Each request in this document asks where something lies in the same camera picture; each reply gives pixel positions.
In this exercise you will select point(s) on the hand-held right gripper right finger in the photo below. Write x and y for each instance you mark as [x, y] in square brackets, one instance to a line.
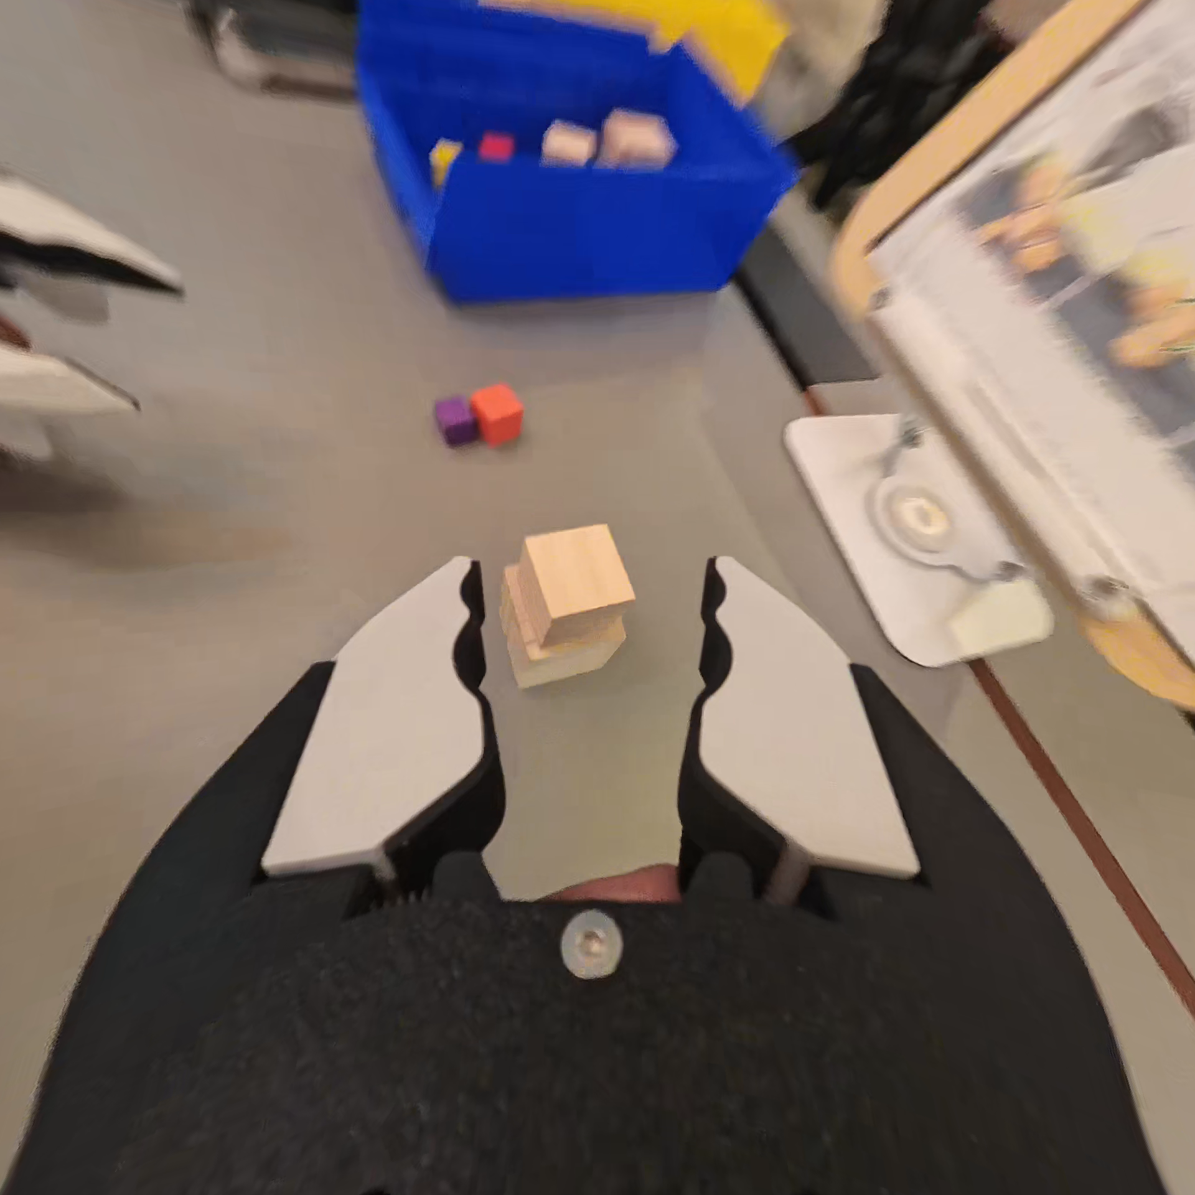
[806, 747]

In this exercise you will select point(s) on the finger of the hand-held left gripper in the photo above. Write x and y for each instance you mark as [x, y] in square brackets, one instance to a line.
[75, 228]
[56, 383]

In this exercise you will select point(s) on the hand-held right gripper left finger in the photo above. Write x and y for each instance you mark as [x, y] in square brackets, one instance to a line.
[377, 747]

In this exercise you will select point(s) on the large wooden cube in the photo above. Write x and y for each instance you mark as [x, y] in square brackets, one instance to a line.
[560, 660]
[637, 138]

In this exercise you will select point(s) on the medium wooden cube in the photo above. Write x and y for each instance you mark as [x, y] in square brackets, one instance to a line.
[575, 579]
[567, 142]

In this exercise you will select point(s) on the purple wooden cube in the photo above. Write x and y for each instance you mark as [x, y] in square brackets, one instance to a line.
[454, 421]

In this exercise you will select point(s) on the red wooden cube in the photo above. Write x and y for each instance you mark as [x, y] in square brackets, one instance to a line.
[495, 146]
[497, 413]

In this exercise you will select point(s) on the blue plastic bin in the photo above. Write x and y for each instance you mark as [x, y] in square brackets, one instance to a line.
[560, 234]

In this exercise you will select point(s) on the yellow wooden cube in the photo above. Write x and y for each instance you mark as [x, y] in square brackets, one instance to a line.
[444, 163]

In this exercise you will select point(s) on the white instruction sheet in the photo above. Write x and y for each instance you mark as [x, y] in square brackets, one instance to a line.
[1083, 280]

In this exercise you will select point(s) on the wooden display board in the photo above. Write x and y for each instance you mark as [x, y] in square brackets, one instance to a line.
[933, 178]

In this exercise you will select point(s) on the yellow plastic bin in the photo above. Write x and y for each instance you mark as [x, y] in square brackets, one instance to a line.
[728, 37]

